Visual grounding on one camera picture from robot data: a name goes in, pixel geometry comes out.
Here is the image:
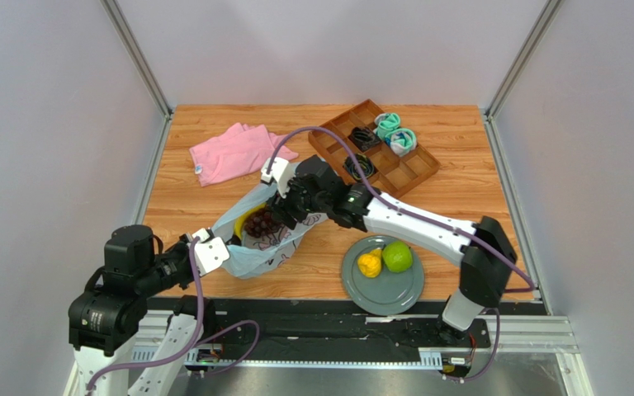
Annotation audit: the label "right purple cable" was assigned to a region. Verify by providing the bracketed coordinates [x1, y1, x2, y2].
[266, 125, 538, 384]

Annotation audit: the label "black yellow rolled sock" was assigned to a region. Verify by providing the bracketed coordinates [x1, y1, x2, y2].
[343, 153, 378, 182]

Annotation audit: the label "green fake apple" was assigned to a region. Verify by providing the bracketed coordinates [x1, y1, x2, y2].
[381, 240, 414, 273]

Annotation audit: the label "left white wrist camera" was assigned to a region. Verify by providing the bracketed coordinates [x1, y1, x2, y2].
[185, 228, 230, 277]

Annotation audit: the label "pink cloth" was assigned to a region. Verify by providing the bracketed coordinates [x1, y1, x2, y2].
[189, 123, 283, 187]

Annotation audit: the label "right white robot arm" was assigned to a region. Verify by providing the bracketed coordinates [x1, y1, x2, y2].
[261, 156, 518, 338]

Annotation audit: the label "teal white rolled sock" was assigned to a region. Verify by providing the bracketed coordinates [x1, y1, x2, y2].
[384, 128, 418, 157]

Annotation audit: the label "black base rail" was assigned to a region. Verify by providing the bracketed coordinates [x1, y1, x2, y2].
[112, 296, 549, 364]

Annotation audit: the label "yellow fake fruit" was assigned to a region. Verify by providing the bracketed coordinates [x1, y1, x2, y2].
[357, 247, 383, 279]

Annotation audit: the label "light blue plastic bag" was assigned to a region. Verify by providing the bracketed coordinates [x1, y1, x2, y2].
[211, 184, 327, 279]

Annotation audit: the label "dark red fake grapes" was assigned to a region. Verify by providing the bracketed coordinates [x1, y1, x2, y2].
[242, 206, 283, 238]

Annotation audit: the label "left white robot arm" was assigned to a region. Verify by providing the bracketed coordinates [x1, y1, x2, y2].
[68, 224, 219, 395]

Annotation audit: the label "wooden compartment tray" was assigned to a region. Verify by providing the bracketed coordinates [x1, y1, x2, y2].
[308, 100, 440, 198]

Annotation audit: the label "yellow fake banana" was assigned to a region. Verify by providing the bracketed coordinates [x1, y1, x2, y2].
[234, 203, 267, 239]

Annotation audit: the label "grey-blue round plate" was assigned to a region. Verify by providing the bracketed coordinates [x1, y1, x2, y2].
[341, 235, 424, 316]

